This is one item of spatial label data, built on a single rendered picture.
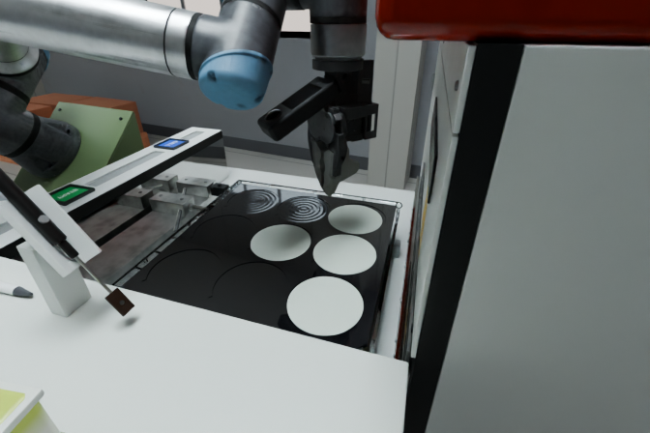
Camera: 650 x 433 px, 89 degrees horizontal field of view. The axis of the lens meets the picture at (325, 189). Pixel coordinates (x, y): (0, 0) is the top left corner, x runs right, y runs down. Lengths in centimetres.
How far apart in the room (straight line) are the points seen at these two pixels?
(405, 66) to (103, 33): 214
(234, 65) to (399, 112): 216
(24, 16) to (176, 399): 41
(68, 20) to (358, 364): 45
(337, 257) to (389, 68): 204
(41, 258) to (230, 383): 21
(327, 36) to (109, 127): 68
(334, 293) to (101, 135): 74
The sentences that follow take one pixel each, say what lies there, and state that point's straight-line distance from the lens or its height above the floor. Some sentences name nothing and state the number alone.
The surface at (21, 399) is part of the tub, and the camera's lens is 29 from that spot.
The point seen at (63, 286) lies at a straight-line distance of 42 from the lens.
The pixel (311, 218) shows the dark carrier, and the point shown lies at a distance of 62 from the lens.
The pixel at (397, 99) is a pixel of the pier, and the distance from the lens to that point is 248.
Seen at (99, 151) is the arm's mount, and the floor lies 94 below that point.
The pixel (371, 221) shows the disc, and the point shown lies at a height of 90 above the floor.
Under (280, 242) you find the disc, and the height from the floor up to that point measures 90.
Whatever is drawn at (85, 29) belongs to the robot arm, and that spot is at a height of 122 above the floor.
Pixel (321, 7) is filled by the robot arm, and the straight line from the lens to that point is 46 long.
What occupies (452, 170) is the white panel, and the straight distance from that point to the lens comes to 21.
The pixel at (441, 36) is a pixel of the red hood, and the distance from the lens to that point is 20.
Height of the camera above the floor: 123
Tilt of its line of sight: 28 degrees down
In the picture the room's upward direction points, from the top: straight up
